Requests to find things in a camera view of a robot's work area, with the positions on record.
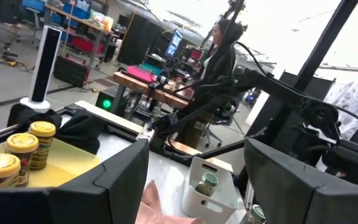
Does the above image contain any office chair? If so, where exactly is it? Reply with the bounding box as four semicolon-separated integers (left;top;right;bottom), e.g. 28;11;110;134
202;105;245;149

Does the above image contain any white patterned sheet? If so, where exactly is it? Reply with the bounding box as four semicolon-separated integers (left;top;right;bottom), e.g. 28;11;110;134
323;80;358;141

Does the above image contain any lit computer monitor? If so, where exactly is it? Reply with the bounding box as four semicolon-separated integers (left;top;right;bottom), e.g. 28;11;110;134
165;28;183;58

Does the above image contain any beige cloth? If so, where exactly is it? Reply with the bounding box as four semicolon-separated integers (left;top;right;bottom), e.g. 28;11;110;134
134;179;208;224

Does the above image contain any white plastic handled bin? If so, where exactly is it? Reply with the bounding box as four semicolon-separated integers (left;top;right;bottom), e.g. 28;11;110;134
181;156;239;224

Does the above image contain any wooden workbench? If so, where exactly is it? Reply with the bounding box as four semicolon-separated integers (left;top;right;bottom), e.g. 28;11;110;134
112;70;195;110

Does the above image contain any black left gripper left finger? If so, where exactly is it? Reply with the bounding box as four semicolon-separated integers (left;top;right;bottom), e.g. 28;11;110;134
0;138;150;224

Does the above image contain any green lid spice jar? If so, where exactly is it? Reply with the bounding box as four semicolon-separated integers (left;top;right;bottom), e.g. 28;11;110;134
194;172;219;198
246;203;267;224

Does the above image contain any pink box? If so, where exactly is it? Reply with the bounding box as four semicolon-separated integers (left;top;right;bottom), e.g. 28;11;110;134
126;65;157;84

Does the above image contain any person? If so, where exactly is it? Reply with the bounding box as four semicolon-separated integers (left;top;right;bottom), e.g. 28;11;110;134
178;18;245;150

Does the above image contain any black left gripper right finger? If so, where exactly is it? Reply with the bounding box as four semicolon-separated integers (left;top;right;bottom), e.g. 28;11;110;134
243;138;358;224

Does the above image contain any black divider panel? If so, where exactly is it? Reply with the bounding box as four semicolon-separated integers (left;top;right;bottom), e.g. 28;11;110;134
116;12;167;66

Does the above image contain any black computer green light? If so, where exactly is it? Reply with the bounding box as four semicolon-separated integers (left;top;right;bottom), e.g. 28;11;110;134
94;90;121;116

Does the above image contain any black cloth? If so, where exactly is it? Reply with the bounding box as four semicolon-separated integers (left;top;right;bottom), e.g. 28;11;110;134
6;103;108;156

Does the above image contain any yellow plastic tray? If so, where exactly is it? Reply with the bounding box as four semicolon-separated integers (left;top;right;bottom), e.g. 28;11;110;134
0;136;101;189

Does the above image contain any blue storage bin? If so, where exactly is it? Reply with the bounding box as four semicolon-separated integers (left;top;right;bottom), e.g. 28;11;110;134
62;2;91;20

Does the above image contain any black case pink trim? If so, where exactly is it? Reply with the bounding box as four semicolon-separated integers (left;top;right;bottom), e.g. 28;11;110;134
53;53;90;88

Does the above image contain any black white tower stand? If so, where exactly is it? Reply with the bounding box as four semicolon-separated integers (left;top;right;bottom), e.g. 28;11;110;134
19;24;63;113

